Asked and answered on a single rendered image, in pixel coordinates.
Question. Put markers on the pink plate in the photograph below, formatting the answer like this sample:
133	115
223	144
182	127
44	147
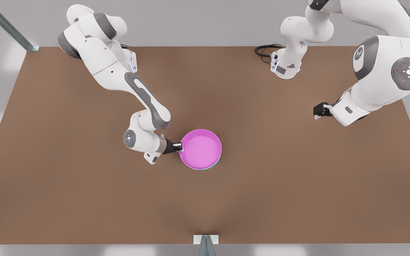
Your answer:
200	148

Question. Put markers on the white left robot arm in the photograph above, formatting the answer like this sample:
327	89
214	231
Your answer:
383	71

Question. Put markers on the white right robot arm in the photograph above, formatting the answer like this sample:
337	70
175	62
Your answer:
109	67

